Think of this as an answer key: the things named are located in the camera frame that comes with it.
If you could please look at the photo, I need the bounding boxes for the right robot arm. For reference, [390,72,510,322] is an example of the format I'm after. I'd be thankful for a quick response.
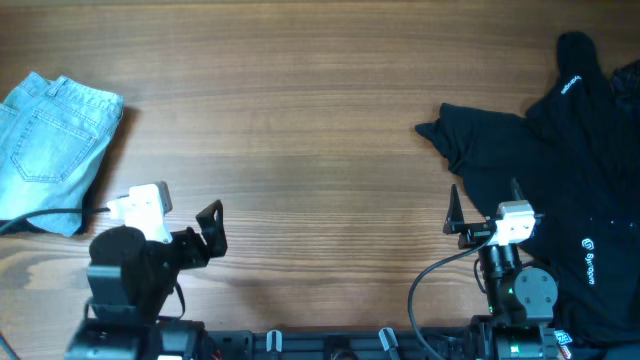
[443,182,558,360]

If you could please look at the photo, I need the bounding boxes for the right black camera cable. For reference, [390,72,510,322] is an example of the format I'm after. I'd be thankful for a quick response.
[407,232,499,360]

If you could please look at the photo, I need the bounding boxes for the light blue denim shorts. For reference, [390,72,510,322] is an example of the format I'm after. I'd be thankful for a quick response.
[0,71,125,238]

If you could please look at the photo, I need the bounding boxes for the folded black garment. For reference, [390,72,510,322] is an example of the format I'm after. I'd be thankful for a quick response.
[1,193,94,237]

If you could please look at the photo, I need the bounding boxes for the black camera cable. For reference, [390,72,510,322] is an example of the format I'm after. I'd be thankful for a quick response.
[0,206,111,236]
[407,232,499,360]

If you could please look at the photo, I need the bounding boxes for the dark patterned garment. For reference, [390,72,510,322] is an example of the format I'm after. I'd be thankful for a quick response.
[609,60,640,124]

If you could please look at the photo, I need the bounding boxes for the black shirt with white logo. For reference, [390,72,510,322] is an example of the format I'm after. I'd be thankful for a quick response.
[416,32,639,348]

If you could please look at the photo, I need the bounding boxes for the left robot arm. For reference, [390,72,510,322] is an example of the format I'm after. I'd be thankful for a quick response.
[64,200,227,360]

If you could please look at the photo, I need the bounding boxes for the left black camera cable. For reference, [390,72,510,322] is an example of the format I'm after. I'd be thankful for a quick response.
[0,206,111,236]

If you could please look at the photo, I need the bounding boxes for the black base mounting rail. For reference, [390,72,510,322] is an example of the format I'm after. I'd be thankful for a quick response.
[199,327,574,360]

